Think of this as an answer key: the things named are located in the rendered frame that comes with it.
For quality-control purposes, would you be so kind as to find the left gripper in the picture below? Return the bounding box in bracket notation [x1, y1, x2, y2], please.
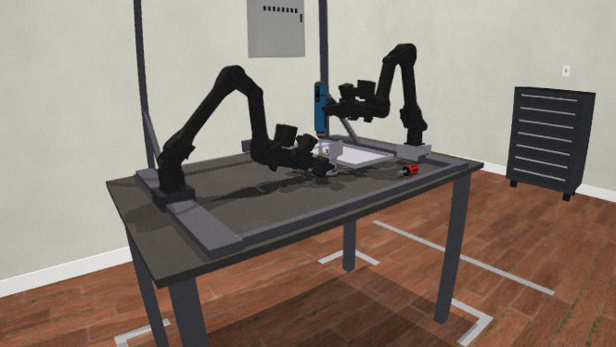
[322, 98, 362, 121]

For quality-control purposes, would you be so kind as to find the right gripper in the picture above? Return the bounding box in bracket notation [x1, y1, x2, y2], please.
[289, 149, 335, 177]

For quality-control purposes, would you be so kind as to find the white metal bracket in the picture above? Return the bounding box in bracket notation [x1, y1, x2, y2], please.
[314, 140, 342, 159]

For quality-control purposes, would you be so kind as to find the red hand nut driver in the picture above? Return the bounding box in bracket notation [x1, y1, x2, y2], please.
[397, 164, 418, 176]

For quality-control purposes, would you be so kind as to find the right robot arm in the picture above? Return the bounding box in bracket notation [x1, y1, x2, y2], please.
[157, 65, 318, 194]

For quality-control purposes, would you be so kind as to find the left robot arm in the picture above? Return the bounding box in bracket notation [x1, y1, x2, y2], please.
[339, 44, 428, 147]

